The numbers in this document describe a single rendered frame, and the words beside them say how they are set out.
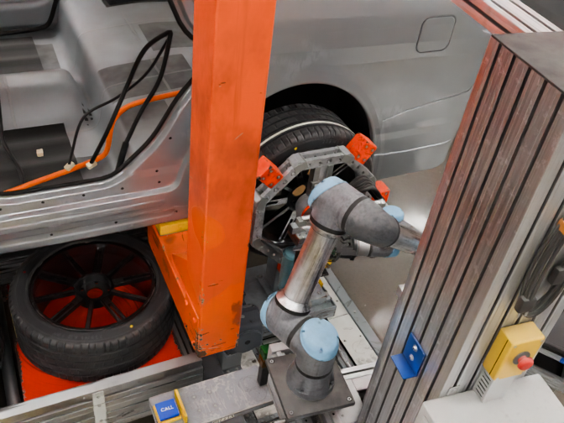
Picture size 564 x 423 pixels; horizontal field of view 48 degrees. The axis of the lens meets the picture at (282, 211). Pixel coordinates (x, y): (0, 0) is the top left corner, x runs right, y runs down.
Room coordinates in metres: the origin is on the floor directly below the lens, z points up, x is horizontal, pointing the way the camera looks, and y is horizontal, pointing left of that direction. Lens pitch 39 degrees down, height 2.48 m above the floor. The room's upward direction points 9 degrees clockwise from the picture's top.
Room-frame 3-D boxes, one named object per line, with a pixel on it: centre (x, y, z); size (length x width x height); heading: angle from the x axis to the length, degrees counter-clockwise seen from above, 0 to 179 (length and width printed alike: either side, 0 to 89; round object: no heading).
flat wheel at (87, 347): (1.76, 0.72, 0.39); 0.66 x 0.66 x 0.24
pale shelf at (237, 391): (1.33, 0.15, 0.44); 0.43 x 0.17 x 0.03; 120
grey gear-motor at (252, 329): (1.90, 0.17, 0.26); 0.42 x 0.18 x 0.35; 30
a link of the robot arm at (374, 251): (1.64, -0.36, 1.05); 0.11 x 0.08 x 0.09; 102
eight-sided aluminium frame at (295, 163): (2.03, -0.12, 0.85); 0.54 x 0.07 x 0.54; 120
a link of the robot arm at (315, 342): (1.22, -0.16, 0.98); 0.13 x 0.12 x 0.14; 49
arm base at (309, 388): (1.21, -0.17, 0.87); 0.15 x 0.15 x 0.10
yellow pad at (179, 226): (2.00, 0.46, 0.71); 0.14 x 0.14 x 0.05; 30
